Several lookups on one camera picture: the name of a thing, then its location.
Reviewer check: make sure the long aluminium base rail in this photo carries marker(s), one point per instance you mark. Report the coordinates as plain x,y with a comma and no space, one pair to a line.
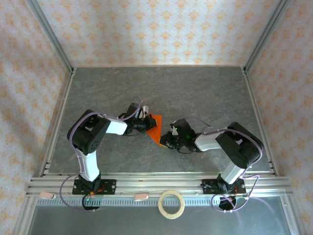
151,182

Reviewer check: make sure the aluminium table side rail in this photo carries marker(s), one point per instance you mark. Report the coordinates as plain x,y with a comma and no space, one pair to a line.
57,122
259,122

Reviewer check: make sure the beige tape roll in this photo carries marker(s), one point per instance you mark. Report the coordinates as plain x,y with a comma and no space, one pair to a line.
162,208

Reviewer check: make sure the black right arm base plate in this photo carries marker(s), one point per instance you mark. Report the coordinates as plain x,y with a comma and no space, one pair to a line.
207,187

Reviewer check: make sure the pink clip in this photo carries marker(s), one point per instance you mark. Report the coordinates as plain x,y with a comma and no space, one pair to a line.
141,196
46,195

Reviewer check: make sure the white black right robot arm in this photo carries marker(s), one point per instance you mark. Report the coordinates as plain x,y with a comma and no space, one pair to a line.
207,143

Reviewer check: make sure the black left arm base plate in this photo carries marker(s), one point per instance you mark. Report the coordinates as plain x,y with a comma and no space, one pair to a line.
110,187

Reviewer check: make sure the grey metal shelf plate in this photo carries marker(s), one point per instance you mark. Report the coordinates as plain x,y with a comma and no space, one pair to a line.
122,222

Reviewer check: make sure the orange cloth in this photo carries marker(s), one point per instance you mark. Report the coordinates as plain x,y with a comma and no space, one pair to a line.
156,133

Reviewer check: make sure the aluminium frame post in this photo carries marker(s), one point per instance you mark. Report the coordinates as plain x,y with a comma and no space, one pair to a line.
52,36
266,36

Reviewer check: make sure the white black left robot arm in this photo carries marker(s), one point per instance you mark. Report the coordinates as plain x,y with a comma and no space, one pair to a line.
117,126

